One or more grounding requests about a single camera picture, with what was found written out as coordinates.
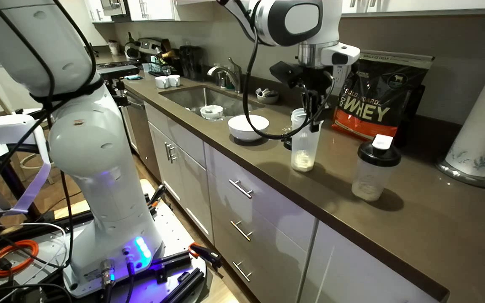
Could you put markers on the small white black dish holder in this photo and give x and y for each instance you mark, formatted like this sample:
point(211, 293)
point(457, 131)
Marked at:
point(267, 94)

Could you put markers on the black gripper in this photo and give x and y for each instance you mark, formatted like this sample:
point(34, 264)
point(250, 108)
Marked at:
point(317, 86)

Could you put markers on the white chair frame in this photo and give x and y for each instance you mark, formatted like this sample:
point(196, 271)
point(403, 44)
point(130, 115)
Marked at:
point(36, 185)

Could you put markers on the white upper cabinet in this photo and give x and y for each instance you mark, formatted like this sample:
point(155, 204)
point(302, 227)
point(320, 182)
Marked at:
point(422, 5)

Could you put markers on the black bottle lid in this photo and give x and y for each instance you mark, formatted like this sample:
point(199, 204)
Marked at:
point(287, 142)

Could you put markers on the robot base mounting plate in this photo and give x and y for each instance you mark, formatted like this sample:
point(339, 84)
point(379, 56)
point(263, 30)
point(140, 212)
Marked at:
point(169, 229)

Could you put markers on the shaker bottle with black lid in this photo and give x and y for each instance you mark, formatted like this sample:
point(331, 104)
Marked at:
point(373, 170)

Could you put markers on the metal paper towel holder base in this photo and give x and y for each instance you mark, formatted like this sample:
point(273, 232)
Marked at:
point(450, 170)

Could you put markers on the white bowl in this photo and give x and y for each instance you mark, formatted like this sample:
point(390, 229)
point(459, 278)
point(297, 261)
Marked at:
point(248, 126)

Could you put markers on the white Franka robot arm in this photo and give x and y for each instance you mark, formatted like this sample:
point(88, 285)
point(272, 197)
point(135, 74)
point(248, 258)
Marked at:
point(102, 168)

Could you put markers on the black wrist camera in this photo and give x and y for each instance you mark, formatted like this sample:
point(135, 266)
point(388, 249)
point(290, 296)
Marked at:
point(287, 73)

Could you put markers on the white mug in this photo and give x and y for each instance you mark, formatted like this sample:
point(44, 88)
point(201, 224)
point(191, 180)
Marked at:
point(161, 81)
point(174, 79)

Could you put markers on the small white cup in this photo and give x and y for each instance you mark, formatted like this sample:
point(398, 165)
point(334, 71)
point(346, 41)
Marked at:
point(211, 111)

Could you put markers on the translucent plastic cup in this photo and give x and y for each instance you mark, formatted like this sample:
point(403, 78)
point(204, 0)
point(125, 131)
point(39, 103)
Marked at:
point(304, 145)

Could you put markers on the white paper towel roll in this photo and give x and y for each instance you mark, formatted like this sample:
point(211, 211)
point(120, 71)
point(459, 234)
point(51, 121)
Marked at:
point(482, 128)

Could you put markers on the black whey protein bag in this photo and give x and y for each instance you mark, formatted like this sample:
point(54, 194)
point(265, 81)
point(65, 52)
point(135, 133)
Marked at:
point(378, 98)

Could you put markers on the chrome faucet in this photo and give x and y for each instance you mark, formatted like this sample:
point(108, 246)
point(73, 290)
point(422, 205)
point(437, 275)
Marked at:
point(223, 74)

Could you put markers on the steel kitchen sink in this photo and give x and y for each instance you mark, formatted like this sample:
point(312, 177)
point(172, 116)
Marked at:
point(198, 98)

